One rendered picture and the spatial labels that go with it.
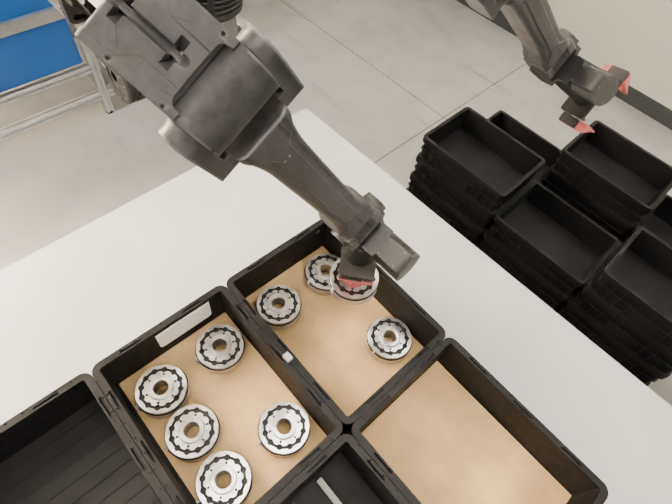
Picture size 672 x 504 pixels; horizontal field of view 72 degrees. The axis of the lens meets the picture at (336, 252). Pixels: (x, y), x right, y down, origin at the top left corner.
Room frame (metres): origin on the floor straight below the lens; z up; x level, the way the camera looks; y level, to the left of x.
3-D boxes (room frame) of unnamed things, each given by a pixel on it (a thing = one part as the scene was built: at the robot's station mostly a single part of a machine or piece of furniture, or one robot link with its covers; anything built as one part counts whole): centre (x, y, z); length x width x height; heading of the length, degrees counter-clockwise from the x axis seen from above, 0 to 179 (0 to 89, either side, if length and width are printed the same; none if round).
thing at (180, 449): (0.17, 0.21, 0.86); 0.10 x 0.10 x 0.01
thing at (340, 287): (0.49, -0.05, 1.01); 0.10 x 0.10 x 0.01
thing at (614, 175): (1.51, -1.06, 0.37); 0.40 x 0.30 x 0.45; 53
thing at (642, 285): (0.95, -1.13, 0.37); 0.40 x 0.30 x 0.45; 53
